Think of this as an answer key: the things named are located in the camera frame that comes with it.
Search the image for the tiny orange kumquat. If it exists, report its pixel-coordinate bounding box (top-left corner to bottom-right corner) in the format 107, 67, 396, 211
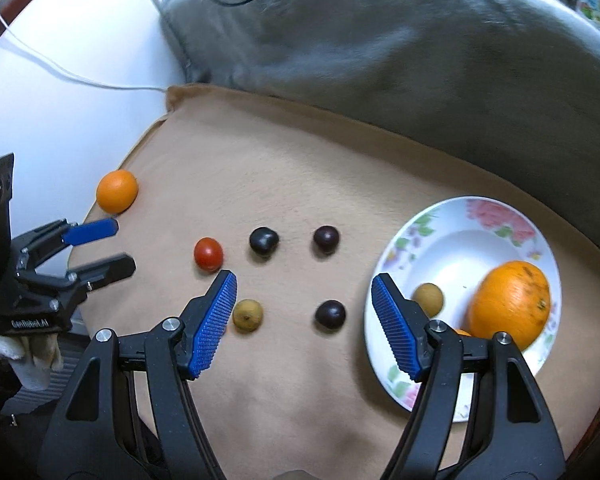
455, 328, 472, 337

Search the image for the small orange mandarin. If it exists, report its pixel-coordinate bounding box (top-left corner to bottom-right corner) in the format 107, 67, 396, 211
96, 169, 140, 214

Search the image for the large speckled orange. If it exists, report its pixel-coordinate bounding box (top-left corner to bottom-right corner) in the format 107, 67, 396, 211
466, 260, 552, 351

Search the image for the yellow-green longan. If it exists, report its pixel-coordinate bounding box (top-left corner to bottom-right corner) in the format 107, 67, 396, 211
232, 299, 264, 333
412, 283, 444, 318

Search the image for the red cherry tomato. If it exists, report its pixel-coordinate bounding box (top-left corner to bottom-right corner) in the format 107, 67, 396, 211
194, 237, 224, 273

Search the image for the dark plum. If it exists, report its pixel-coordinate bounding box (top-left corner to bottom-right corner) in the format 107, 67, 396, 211
249, 226, 279, 258
313, 226, 340, 255
314, 299, 347, 330

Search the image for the left white gloved hand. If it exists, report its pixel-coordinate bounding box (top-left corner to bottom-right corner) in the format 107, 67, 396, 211
0, 334, 64, 391

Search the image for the floral white plate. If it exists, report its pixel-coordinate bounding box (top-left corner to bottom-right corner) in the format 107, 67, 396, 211
363, 195, 564, 425

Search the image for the beige cushion mat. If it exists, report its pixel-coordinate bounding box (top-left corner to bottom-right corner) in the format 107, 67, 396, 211
70, 87, 600, 479

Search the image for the grey blanket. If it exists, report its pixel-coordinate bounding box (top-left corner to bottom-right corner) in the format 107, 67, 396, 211
163, 0, 600, 248

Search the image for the white cable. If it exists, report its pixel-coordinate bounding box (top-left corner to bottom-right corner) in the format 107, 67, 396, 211
0, 6, 168, 94

